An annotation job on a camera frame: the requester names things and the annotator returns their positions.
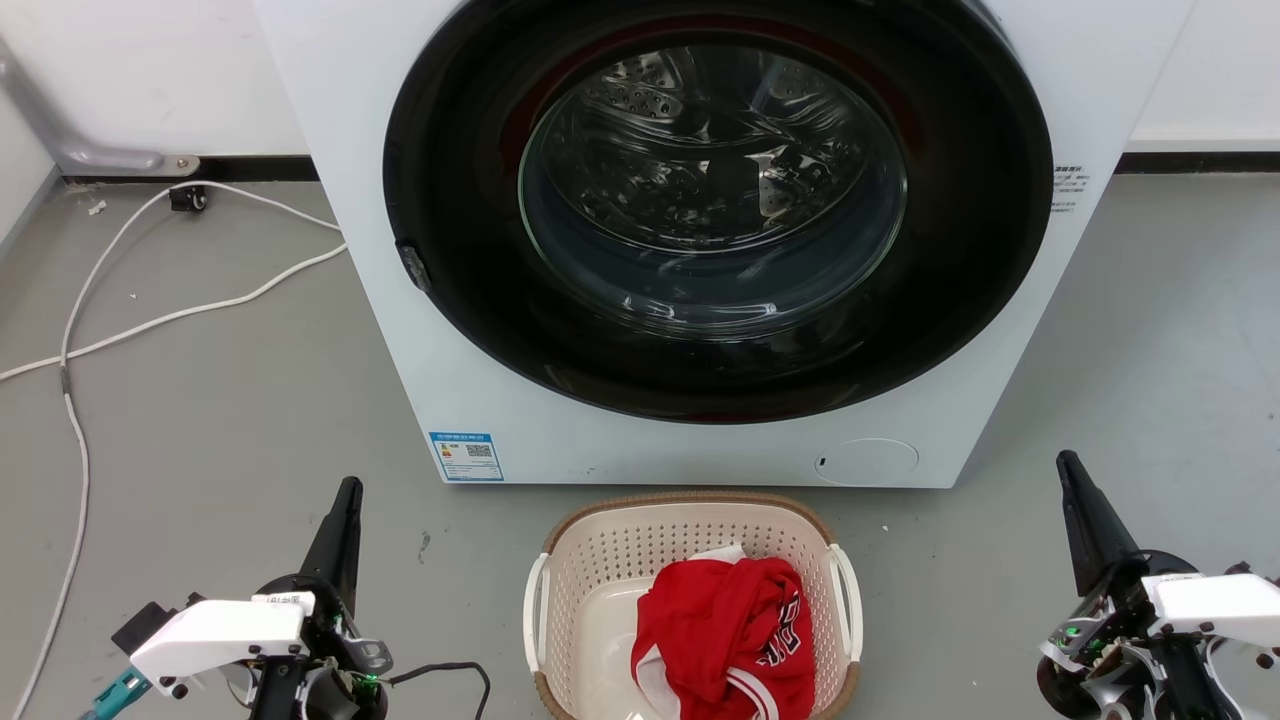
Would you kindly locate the small black floor plug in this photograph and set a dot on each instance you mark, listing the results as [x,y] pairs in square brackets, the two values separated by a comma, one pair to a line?
[187,198]

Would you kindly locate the grey wall pipe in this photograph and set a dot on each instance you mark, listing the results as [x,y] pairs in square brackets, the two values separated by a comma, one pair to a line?
[40,120]

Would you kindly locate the black round washer door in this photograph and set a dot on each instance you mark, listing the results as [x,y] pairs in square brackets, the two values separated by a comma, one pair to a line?
[470,300]

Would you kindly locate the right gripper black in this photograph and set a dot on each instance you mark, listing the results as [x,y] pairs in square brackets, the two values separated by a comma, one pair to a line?
[1110,640]

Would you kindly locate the beige plastic laundry basket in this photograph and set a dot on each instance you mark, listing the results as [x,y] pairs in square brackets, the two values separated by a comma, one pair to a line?
[610,560]

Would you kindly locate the round white filter cover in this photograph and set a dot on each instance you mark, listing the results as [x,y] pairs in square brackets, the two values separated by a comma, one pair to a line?
[866,462]

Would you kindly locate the red sports jersey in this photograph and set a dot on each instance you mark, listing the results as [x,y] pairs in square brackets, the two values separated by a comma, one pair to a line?
[715,630]

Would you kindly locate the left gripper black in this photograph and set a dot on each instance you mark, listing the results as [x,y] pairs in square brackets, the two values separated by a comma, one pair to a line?
[335,650]

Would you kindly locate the white front-load washing machine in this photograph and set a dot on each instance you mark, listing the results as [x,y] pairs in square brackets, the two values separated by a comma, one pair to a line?
[1100,80]

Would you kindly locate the blue energy label sticker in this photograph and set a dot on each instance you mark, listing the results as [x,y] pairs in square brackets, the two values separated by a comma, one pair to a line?
[466,456]

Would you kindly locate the right white wrist camera housing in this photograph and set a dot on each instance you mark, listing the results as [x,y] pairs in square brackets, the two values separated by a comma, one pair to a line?
[1220,600]

